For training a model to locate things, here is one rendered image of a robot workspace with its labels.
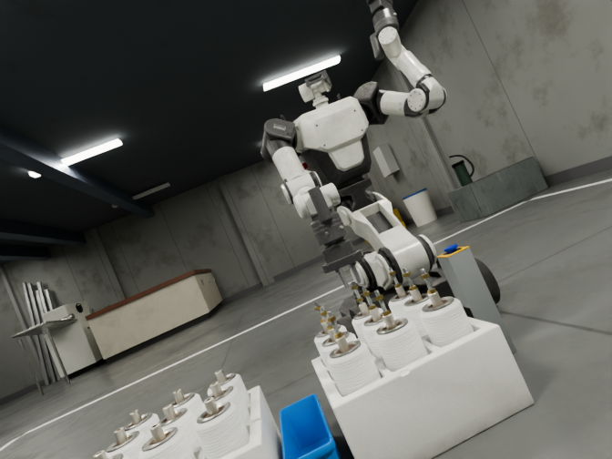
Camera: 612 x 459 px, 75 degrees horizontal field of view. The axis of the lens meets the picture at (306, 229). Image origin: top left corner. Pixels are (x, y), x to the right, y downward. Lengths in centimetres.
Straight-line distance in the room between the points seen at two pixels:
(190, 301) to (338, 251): 643
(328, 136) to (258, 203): 847
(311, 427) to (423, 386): 40
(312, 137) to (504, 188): 350
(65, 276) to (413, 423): 1024
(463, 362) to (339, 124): 96
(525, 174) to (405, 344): 418
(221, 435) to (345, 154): 105
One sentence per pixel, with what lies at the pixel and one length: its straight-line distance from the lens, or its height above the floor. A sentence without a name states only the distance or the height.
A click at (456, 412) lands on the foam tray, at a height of 6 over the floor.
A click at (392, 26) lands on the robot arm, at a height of 110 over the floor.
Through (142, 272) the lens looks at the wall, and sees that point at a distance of 1022.
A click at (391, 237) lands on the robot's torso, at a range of 141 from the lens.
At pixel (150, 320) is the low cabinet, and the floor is 40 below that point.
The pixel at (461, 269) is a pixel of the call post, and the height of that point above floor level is 27.
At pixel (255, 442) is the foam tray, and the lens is 90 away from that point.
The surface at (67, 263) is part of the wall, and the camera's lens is 1080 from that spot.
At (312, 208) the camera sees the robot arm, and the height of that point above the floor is 58.
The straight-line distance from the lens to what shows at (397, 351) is 90.
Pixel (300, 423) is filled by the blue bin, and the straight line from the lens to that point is 118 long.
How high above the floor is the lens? 50
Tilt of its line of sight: 2 degrees up
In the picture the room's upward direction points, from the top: 24 degrees counter-clockwise
